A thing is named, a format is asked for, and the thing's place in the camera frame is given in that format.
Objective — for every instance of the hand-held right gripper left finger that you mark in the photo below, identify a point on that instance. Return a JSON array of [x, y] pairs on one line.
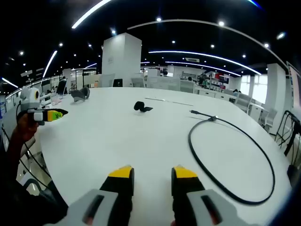
[[117, 186]]

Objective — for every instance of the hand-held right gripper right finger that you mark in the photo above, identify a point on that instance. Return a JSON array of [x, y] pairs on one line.
[[185, 186]]

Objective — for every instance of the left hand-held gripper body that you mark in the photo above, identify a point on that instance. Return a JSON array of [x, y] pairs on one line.
[[29, 99]]

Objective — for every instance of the white desk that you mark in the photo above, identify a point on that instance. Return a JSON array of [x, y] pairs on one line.
[[117, 141]]

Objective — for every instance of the person's left hand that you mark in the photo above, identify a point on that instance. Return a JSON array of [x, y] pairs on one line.
[[26, 127]]

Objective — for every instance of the clear acrylic stand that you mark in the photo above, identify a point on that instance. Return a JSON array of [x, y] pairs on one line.
[[56, 100]]

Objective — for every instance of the dark computer monitor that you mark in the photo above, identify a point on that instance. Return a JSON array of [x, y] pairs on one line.
[[61, 87]]

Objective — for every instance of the grey curved headset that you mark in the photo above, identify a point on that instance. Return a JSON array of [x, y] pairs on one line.
[[77, 94]]

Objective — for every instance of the white office chair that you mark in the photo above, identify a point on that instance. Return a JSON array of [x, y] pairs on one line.
[[243, 101], [107, 80]]

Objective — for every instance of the white square pillar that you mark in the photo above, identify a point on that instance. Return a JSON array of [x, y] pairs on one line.
[[275, 84], [121, 61]]

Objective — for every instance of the store display shelf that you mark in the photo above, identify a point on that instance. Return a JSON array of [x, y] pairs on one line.
[[212, 79]]

